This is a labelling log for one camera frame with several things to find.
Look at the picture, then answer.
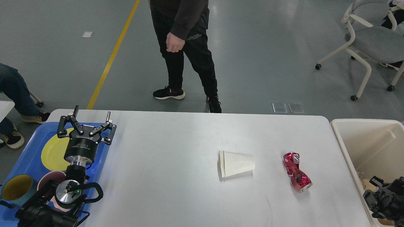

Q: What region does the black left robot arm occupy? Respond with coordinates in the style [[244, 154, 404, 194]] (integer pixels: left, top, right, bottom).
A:
[[15, 106, 117, 227]]

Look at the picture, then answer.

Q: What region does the pink mug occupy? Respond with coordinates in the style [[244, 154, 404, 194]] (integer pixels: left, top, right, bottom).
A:
[[37, 171, 71, 212]]

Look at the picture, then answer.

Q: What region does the white chair leg left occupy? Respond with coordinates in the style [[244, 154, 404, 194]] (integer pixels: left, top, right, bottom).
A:
[[29, 92, 44, 108]]

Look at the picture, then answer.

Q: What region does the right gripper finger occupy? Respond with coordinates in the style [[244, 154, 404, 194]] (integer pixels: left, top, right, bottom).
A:
[[369, 176, 385, 187]]

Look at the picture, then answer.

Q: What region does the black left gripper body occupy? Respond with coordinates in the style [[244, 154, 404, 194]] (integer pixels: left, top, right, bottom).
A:
[[64, 126, 101, 165]]

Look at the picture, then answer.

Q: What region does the person in black trousers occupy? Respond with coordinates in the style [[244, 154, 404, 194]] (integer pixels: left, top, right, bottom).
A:
[[148, 0, 222, 113]]

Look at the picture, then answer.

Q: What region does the crushed red can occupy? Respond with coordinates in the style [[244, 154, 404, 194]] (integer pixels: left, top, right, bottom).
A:
[[282, 152, 312, 193]]

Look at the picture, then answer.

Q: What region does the white table edge left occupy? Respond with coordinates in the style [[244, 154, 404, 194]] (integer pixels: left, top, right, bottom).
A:
[[0, 100, 15, 121]]

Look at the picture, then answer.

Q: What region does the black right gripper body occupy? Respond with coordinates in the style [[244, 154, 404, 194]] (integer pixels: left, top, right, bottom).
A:
[[363, 177, 404, 226]]

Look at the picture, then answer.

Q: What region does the grey office chair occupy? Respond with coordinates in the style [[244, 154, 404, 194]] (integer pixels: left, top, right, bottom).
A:
[[315, 0, 404, 101]]

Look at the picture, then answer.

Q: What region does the teal mug yellow inside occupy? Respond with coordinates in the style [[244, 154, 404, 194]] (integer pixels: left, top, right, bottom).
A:
[[1, 174, 38, 209]]

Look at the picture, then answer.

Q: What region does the seated person in jeans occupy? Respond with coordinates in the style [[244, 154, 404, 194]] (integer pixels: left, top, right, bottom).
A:
[[0, 64, 50, 149]]

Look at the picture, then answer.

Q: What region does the yellow plastic plate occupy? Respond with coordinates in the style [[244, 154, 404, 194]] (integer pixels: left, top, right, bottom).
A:
[[41, 135, 70, 171]]

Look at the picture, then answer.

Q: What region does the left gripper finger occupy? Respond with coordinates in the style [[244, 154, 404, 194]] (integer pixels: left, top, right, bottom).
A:
[[88, 112, 116, 146], [56, 105, 84, 139]]

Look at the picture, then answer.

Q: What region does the lying white paper cup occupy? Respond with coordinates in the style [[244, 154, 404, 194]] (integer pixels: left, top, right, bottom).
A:
[[218, 151, 255, 178]]

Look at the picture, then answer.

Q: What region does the white plastic bin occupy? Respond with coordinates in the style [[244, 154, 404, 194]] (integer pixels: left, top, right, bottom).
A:
[[330, 118, 404, 227]]

